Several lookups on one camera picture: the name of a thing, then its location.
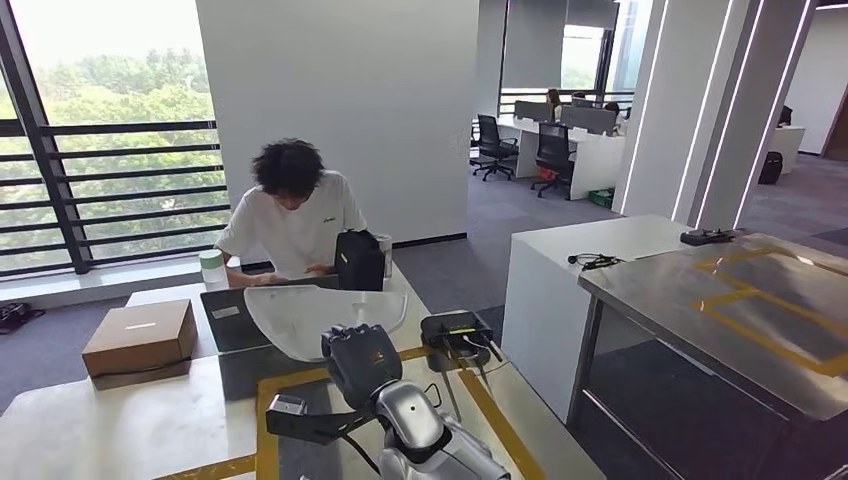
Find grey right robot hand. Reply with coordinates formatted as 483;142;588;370
321;323;404;411

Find white plastic car part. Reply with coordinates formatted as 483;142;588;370
243;284;409;364

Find steel workbench yellow tape marks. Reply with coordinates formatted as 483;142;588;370
564;230;848;480

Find black headset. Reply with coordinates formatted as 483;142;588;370
419;309;505;374

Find black pouch bag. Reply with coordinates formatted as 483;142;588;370
333;229;387;293

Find clear drinking glass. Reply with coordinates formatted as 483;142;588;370
375;232;395;280

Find grey laptop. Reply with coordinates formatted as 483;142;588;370
199;275;341;354

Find white green cup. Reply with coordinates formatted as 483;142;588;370
197;248;231;293

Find cardboard box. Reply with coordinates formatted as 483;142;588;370
81;298;199;391

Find small black tool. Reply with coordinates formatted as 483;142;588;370
679;227;737;248
566;252;625;272

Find black office chair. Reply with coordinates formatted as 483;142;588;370
470;113;521;183
530;121;577;201

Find white office desk row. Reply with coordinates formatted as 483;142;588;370
495;97;628;202

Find black floor bag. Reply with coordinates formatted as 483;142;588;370
0;301;47;337

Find black backpack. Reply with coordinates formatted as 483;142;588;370
757;150;785;186

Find brown door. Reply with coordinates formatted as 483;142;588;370
823;84;848;162

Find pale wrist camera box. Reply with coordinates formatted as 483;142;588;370
266;394;309;421

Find dark window frame railing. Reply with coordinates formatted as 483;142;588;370
0;0;232;279

